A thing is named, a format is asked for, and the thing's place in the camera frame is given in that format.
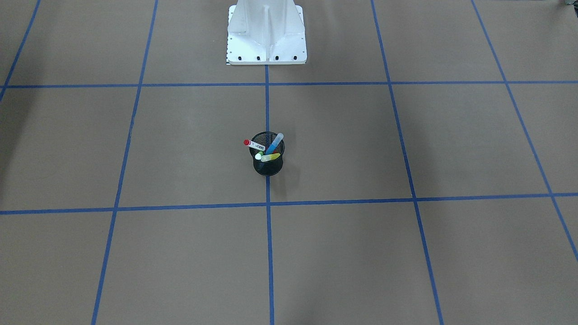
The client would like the red whiteboard marker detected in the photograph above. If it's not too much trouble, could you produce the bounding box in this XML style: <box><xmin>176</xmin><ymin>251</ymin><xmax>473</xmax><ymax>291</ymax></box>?
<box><xmin>243</xmin><ymin>139</ymin><xmax>266</xmax><ymax>152</ymax></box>

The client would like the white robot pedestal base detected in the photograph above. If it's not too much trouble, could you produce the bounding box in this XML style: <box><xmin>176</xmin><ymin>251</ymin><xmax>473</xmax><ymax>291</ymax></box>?
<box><xmin>226</xmin><ymin>0</ymin><xmax>308</xmax><ymax>65</ymax></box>

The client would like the yellow highlighter pen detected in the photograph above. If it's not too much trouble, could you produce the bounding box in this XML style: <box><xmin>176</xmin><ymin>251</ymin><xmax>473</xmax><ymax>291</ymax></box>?
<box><xmin>260</xmin><ymin>153</ymin><xmax>281</xmax><ymax>163</ymax></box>

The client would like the black mesh pen cup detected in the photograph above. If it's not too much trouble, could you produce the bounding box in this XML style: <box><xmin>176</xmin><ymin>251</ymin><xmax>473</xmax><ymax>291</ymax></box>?
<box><xmin>248</xmin><ymin>131</ymin><xmax>284</xmax><ymax>176</ymax></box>

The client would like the blue highlighter pen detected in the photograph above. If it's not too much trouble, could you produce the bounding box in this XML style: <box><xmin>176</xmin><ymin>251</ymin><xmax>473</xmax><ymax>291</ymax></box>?
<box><xmin>265</xmin><ymin>132</ymin><xmax>284</xmax><ymax>156</ymax></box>

